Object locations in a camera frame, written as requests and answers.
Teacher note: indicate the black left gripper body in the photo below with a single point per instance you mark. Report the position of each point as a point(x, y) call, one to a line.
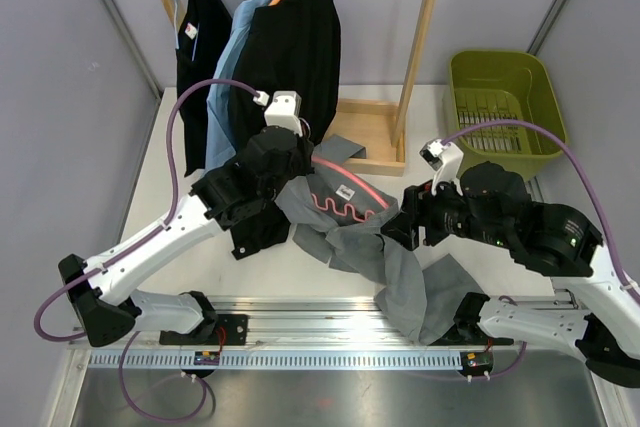
point(300, 166)

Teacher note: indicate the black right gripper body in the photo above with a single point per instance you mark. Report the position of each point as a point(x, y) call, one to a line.
point(445, 213)

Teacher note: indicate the pink wavy hanger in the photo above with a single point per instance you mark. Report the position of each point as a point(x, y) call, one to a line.
point(353, 199)

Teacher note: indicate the grey shirt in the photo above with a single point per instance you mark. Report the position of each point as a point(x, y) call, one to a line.
point(420, 302)

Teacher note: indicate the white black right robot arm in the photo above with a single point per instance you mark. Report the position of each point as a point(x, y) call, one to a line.
point(492, 206)

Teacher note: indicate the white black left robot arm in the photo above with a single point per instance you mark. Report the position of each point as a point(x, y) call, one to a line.
point(104, 289)

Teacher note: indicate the light blue shirt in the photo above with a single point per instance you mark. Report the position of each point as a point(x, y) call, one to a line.
point(219, 136)

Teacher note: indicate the black long-sleeve shirt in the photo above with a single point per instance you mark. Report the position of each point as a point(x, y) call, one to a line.
point(294, 45)

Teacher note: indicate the black t-shirt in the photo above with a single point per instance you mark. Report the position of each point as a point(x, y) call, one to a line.
point(202, 37)

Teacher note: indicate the light blue hanger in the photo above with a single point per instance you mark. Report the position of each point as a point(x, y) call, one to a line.
point(172, 2)

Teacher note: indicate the green plastic basket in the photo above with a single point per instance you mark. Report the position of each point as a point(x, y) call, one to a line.
point(490, 85)

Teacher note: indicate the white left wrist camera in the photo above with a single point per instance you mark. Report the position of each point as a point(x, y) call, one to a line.
point(281, 110)

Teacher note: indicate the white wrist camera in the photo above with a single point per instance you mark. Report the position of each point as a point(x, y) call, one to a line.
point(446, 160)
point(281, 110)

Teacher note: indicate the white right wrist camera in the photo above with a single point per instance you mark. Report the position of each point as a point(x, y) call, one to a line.
point(446, 160)

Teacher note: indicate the white slotted cable duct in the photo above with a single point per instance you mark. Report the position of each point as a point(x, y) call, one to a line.
point(428, 360)

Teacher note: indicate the aluminium rail frame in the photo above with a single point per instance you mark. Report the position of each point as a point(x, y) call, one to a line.
point(301, 323)

